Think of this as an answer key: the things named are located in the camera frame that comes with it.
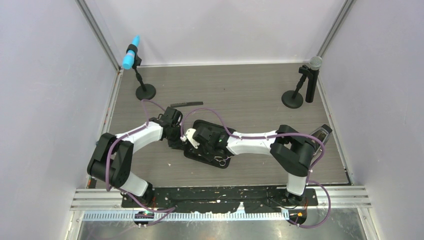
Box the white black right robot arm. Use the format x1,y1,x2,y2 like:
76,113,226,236
184,125,316,205

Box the black right microphone stand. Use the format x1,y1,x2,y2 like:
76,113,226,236
281,65,312,109

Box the black zip tool case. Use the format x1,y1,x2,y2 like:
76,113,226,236
184,119,234,169

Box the black mounting base plate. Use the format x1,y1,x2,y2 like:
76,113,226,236
121,185,318,214

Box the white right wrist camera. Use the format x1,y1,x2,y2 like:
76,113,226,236
180,128,200,149

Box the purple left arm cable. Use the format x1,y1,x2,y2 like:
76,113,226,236
104,99,176,227

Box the black left microphone stand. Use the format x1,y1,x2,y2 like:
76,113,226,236
132,56,157,100

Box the black hair comb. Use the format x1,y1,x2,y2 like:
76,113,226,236
170,101,204,108

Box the blue microphone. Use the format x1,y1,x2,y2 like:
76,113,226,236
122,35,140,70

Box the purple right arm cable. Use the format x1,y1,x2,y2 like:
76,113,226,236
180,107,332,230

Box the black microphone stand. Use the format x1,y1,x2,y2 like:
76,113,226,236
132,56,157,100
281,65,312,109

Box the silver thinning scissors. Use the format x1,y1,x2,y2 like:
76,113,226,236
214,156,231,167

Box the black silver microphone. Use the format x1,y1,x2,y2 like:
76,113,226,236
305,56,323,103

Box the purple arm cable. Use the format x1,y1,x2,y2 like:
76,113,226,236
180,107,332,230
104,99,176,227

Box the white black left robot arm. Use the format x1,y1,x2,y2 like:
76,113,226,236
87,106,183,207

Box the aluminium frame rail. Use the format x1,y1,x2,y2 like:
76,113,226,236
70,186,372,222

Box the clear black box device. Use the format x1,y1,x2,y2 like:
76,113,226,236
310,124,333,155

